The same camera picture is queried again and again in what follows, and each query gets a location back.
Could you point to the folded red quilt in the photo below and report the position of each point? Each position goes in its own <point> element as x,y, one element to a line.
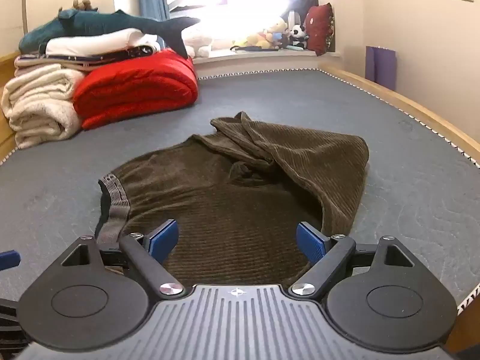
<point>138,86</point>

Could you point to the teal shark plush toy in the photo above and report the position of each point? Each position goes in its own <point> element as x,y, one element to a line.
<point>93,20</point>

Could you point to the grey quilted mattress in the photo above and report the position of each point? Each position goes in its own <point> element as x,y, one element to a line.
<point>300,97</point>

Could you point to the panda plush toy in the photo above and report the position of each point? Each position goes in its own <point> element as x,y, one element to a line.
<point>298,35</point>

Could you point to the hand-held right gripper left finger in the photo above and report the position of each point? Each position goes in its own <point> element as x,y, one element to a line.
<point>163,238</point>

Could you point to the brown plush toy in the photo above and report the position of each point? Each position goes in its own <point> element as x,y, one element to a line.
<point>84,4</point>

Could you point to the purple wall patch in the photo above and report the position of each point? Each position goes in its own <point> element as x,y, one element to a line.
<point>381,67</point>

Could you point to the folded cream fleece blanket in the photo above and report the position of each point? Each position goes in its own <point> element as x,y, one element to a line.
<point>37,97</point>

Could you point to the red cushion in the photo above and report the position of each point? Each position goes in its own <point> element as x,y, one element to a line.
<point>318,30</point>

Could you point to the folded dark patterned blanket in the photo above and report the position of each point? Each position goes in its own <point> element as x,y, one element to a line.
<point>75,59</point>

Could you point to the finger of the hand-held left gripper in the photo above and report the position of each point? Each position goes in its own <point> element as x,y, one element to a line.
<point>8,260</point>

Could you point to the white plush toy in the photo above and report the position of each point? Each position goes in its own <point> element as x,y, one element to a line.
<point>198,41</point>

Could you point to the yellow bear plush toy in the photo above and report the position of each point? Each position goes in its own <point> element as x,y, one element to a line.
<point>270,35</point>

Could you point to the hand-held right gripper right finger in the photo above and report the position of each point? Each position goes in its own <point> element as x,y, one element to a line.
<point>310,243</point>

